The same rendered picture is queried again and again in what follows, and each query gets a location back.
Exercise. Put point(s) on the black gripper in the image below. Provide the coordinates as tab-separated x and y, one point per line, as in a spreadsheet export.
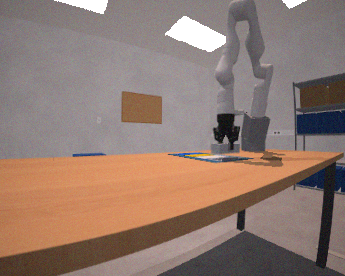
226	128

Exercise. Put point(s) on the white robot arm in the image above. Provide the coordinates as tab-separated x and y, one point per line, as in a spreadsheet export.
241	10

